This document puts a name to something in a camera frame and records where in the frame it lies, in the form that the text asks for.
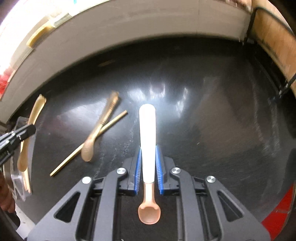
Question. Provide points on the left hand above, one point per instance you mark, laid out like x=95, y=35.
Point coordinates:
x=7, y=201

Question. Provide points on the red object at edge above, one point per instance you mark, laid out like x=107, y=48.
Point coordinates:
x=278, y=218

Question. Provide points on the red printed package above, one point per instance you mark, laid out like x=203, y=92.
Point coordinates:
x=4, y=80

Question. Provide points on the wooden chopstick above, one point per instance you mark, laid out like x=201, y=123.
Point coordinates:
x=25, y=166
x=77, y=150

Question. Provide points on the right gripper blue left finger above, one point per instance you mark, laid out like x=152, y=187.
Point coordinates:
x=137, y=171

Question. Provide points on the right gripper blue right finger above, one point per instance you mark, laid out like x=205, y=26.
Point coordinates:
x=160, y=171

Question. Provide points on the clear plastic tray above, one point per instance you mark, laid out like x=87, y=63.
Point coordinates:
x=17, y=176

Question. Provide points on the yellow sponge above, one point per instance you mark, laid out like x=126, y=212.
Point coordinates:
x=47, y=28

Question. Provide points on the wooden cutting board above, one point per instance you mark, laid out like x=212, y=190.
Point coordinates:
x=271, y=31

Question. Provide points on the white handled pink spoon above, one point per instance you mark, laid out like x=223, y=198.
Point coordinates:
x=149, y=211

